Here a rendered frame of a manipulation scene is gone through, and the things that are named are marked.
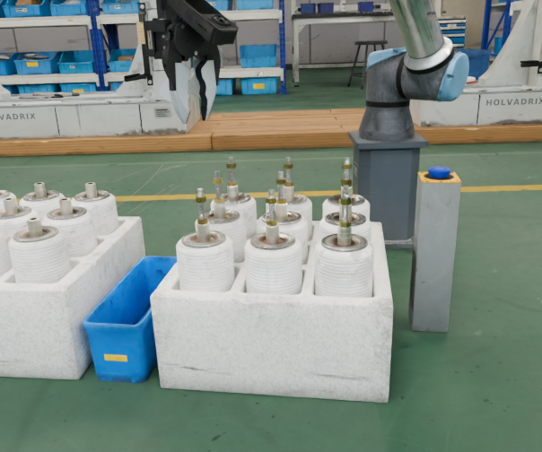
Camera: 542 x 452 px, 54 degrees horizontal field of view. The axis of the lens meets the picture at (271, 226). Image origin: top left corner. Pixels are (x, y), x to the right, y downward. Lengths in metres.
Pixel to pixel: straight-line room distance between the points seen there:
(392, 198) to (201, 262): 0.75
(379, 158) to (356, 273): 0.65
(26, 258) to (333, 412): 0.58
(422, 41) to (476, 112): 1.79
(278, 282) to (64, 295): 0.37
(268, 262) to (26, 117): 2.48
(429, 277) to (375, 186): 0.46
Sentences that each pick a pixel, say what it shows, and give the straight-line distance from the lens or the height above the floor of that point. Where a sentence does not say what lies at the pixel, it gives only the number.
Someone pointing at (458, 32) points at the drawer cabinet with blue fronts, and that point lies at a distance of 6.53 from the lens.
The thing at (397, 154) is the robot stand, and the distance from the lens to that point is 1.47.
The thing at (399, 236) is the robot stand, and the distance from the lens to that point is 1.54.
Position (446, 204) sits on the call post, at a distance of 1.04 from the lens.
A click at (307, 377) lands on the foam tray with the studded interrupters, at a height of 0.04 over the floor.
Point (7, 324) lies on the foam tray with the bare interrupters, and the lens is 1.06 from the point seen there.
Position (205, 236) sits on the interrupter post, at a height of 0.26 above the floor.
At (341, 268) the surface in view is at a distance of 0.85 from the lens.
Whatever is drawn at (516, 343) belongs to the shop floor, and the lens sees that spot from 1.16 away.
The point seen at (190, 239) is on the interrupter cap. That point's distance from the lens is 0.92.
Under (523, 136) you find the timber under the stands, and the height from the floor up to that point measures 0.03.
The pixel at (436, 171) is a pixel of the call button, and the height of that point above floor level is 0.33.
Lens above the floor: 0.58
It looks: 20 degrees down
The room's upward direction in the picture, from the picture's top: 2 degrees counter-clockwise
